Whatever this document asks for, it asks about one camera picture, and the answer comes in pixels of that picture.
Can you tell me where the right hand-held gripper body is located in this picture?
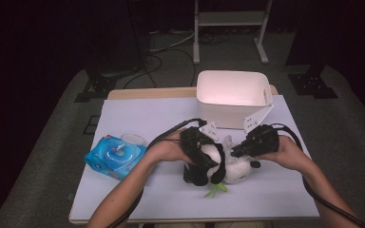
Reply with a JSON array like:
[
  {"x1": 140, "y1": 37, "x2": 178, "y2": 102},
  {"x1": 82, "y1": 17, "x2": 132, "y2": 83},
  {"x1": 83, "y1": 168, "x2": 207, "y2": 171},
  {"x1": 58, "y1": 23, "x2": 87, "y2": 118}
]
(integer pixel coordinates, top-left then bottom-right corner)
[{"x1": 243, "y1": 104, "x2": 280, "y2": 157}]

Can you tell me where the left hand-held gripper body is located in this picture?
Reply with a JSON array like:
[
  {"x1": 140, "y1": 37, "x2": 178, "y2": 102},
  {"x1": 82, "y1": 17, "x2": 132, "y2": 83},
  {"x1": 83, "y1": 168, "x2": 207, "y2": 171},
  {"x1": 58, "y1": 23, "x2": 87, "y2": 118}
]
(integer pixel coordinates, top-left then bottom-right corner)
[{"x1": 180, "y1": 122, "x2": 220, "y2": 165}]

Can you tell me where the white wet wipe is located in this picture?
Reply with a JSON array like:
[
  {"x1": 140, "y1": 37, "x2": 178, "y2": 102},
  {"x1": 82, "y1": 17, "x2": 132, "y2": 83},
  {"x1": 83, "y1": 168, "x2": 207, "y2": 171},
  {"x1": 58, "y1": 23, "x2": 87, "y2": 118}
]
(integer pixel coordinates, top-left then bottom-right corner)
[{"x1": 222, "y1": 135, "x2": 236, "y2": 156}]

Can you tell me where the panda plush toy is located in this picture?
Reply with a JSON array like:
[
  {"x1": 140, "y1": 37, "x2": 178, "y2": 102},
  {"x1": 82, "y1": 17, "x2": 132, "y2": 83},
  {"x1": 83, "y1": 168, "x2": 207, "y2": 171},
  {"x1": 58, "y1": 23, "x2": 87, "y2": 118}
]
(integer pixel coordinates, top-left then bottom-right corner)
[{"x1": 183, "y1": 141, "x2": 261, "y2": 199}]

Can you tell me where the blue wet wipes pack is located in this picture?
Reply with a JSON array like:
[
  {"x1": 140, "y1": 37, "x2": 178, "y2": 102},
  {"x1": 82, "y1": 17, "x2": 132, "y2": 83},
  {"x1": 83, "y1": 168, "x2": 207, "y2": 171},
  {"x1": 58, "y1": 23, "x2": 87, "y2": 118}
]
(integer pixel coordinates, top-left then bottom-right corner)
[{"x1": 84, "y1": 133, "x2": 148, "y2": 181}]

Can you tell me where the person's left hand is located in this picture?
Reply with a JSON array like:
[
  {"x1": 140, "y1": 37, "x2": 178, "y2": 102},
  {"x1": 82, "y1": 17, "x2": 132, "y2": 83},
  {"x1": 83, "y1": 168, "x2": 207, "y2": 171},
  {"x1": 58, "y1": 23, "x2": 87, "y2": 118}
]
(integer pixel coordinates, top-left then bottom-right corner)
[{"x1": 144, "y1": 130, "x2": 191, "y2": 165}]

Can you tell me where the person's right hand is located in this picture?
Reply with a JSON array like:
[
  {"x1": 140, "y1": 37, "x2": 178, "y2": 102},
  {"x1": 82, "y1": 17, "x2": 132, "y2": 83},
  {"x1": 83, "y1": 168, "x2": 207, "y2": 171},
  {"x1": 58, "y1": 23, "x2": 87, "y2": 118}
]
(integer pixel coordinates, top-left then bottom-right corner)
[{"x1": 259, "y1": 135, "x2": 312, "y2": 174}]

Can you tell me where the white plastic storage bin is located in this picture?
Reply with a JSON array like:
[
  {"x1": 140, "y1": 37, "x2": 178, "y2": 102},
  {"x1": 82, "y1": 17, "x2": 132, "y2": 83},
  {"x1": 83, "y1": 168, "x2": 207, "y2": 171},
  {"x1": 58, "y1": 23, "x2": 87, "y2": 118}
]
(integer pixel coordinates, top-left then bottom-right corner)
[{"x1": 196, "y1": 69, "x2": 274, "y2": 130}]

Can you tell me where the black stand base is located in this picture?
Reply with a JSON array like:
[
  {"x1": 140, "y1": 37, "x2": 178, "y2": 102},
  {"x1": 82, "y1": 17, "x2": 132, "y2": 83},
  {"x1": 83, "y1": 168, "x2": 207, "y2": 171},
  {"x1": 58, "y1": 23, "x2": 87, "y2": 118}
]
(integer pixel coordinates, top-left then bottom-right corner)
[
  {"x1": 287, "y1": 65, "x2": 338, "y2": 100},
  {"x1": 74, "y1": 67, "x2": 118, "y2": 103}
]

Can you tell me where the white metal stand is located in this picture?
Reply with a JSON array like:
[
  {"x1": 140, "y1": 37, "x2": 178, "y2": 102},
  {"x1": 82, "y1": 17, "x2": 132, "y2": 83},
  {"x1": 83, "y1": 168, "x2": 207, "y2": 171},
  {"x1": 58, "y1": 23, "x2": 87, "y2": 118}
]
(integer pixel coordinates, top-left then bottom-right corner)
[{"x1": 192, "y1": 0, "x2": 274, "y2": 66}]

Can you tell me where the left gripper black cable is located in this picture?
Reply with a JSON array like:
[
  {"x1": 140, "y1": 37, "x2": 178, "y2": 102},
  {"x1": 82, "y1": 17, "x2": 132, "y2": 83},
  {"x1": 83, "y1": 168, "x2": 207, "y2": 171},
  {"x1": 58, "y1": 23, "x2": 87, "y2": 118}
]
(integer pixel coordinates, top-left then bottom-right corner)
[{"x1": 107, "y1": 118, "x2": 207, "y2": 228}]

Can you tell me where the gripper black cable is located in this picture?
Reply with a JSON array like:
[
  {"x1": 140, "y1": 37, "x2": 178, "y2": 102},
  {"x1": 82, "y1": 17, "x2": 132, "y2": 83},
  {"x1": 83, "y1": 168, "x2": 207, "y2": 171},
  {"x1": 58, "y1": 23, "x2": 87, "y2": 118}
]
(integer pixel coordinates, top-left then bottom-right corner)
[
  {"x1": 270, "y1": 123, "x2": 365, "y2": 228},
  {"x1": 107, "y1": 118, "x2": 207, "y2": 228}
]

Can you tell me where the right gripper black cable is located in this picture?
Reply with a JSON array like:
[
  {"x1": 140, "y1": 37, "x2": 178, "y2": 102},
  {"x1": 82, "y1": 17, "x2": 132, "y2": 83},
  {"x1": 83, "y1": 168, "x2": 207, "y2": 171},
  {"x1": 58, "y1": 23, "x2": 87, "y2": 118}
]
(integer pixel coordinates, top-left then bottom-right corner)
[{"x1": 270, "y1": 123, "x2": 365, "y2": 228}]

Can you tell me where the black floor cable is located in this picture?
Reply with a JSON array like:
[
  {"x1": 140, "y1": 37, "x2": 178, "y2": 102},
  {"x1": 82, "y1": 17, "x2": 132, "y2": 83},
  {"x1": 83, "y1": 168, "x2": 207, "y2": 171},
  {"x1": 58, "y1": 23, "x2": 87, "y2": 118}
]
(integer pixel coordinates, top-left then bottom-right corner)
[{"x1": 123, "y1": 53, "x2": 163, "y2": 89}]

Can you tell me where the grey floor cable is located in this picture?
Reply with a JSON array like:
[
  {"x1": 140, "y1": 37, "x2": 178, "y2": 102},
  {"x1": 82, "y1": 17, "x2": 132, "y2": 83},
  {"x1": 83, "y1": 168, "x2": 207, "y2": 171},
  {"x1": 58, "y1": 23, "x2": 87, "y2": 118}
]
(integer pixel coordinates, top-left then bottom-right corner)
[{"x1": 148, "y1": 31, "x2": 198, "y2": 53}]

